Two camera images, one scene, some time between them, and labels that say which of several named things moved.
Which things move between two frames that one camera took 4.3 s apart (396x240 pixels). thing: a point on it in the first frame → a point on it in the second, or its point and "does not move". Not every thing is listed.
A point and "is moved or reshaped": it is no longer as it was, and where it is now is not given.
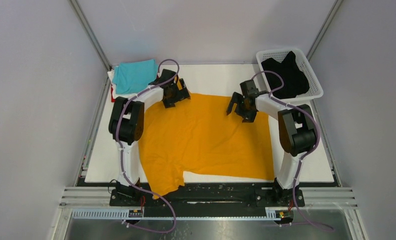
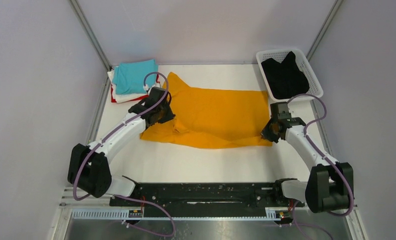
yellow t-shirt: [197, 135] is moved or reshaped
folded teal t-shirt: [134, 76] does not move
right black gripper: [249, 117] → [266, 134]
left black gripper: [181, 95] → [169, 116]
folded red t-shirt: [113, 99] does not move
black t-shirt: [295, 82] does not move
